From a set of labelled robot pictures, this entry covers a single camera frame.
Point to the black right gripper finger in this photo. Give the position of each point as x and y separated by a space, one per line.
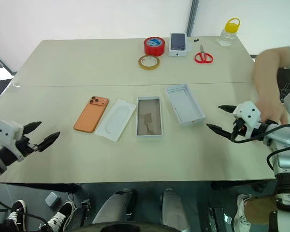
228 108
218 131

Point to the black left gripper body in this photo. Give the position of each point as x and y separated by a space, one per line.
26 146

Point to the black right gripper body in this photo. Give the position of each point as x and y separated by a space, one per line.
239 128

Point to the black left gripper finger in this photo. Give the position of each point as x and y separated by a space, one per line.
48 141
31 126

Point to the orange smartphone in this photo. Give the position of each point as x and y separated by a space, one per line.
89 116

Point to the white paper insert tray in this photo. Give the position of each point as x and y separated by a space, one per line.
116 120

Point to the person's bare forearm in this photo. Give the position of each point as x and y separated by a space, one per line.
265 67

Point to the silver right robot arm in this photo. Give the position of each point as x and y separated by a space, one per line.
285 145

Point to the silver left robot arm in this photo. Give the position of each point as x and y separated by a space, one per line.
1 155

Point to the small grey box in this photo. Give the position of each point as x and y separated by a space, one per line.
52 199

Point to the white box with dark phone print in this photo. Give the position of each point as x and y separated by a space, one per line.
177 41

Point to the person's bare hand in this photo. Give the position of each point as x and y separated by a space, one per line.
271 110

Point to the clear tape scrap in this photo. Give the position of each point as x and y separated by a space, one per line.
16 85

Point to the black and white sneaker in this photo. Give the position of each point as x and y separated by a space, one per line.
59 217
17 212

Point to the clear jar with yellow lid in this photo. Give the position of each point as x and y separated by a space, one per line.
227 36

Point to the small black clip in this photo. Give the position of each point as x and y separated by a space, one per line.
196 40

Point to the brown trouser leg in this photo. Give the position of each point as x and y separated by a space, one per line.
261 210

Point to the grey right robot leg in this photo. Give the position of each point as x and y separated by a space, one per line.
175 210

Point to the grey robot leg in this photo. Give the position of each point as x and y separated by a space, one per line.
111 207
175 210

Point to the grey left robot leg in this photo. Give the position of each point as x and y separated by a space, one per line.
111 207

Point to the red tape roll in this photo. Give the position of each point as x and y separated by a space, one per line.
149 50

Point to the clear yellowish tape roll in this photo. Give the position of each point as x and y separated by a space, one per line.
141 64

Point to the grey window pillar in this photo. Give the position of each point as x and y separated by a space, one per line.
192 17

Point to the dark rounded robot torso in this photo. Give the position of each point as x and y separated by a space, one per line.
135 228

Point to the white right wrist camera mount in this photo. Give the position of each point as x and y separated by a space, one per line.
250 116

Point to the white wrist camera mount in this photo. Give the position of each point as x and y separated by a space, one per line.
7 131
250 116

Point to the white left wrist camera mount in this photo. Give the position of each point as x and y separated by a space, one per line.
7 131

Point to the black table frame bar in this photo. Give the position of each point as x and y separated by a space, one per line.
38 187
236 184

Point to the grey diagonal frame bar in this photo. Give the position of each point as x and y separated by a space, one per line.
8 68

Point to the black floor bracket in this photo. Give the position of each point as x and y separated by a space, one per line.
218 217
85 207

